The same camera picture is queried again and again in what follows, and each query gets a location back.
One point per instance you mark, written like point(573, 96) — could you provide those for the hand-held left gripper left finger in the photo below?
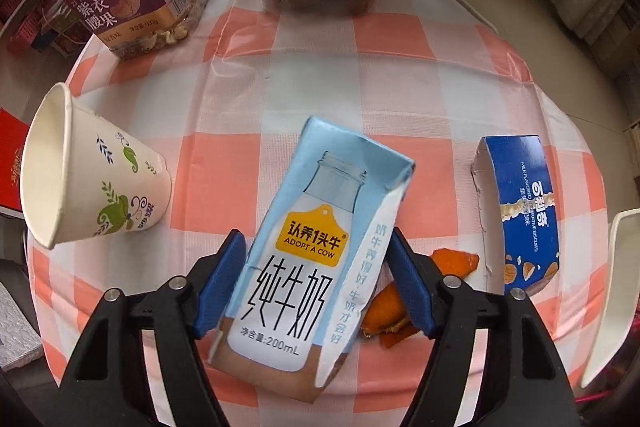
point(222, 282)

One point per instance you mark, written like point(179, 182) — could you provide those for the white paper cup green print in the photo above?
point(100, 187)

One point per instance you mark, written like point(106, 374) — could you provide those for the red gift bag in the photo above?
point(10, 167)

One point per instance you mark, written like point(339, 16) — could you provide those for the light blue milk carton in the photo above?
point(300, 257)

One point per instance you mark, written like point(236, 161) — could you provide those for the blue biscuit box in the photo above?
point(525, 207)

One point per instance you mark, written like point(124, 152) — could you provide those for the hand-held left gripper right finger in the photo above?
point(407, 287)

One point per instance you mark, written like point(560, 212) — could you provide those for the orange peel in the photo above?
point(382, 312)
point(452, 261)

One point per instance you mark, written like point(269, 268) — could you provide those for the white plastic bin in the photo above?
point(615, 282)

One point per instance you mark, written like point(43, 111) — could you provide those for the grey quilted cloth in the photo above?
point(17, 327)

